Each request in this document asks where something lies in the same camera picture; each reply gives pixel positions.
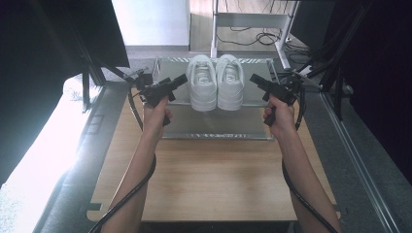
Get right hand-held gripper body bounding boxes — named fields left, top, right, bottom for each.
left=262, top=72, right=313, bottom=127

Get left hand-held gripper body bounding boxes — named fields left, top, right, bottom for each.
left=133, top=67, right=178, bottom=127

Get white sneaker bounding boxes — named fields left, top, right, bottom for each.
left=186, top=53, right=219, bottom=113
left=215, top=53, right=246, bottom=112

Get metal two-tier shoe rack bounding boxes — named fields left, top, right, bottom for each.
left=151, top=56, right=290, bottom=141

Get person's left hand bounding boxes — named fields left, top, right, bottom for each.
left=142, top=95, right=174, bottom=140

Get person's right hand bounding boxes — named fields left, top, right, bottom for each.
left=262, top=93, right=296, bottom=140

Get white power strip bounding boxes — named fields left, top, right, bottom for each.
left=297, top=65, right=314, bottom=78

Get black metal stand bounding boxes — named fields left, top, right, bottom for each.
left=72, top=30, right=144, bottom=114
left=281, top=0, right=375, bottom=121

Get dark curtain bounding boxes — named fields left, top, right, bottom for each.
left=324, top=0, right=412, bottom=183
left=0, top=0, right=131, bottom=189

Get black floor cables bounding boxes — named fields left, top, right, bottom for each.
left=216, top=24, right=313, bottom=66

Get white desk frame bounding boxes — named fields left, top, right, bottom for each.
left=210, top=0, right=301, bottom=71

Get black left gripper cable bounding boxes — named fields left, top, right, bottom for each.
left=87, top=85, right=158, bottom=233

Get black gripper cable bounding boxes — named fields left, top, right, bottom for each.
left=281, top=81, right=339, bottom=233
left=87, top=85, right=158, bottom=233

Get aluminium floor rail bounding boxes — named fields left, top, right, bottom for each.
left=320, top=91, right=404, bottom=233

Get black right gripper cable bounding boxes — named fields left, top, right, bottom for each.
left=281, top=81, right=339, bottom=233

